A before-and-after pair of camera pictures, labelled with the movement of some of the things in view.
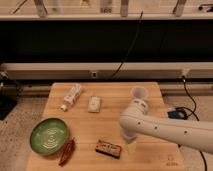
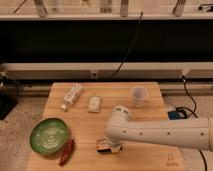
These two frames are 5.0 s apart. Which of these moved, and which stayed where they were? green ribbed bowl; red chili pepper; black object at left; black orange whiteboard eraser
Moved: black orange whiteboard eraser
Stayed: red chili pepper; black object at left; green ribbed bowl
